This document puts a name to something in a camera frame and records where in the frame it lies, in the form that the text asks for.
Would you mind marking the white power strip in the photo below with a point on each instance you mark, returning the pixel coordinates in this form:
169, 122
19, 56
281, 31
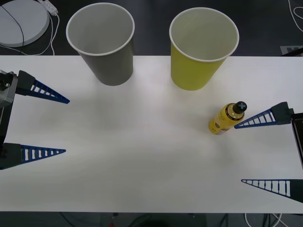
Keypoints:
50, 6

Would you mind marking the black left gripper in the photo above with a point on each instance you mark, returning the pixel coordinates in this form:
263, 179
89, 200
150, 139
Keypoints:
4, 123

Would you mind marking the grey marker plate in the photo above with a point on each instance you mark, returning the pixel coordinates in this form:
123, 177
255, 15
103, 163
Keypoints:
290, 50

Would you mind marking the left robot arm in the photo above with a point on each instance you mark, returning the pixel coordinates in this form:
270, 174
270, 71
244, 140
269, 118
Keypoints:
8, 89

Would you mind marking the pale grey round disc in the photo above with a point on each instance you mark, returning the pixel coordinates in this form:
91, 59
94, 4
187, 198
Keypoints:
30, 23

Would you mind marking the yellow-green cup-shaped bin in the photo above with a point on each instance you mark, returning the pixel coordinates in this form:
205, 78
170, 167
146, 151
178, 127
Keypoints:
189, 73

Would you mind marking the grey cup-shaped bin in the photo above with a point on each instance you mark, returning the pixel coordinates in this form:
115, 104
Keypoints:
113, 68

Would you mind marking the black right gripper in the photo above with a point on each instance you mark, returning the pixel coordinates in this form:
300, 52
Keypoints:
298, 142

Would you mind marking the yellow bottle with black cap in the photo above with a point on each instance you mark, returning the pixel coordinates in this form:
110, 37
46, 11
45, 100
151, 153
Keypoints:
222, 120

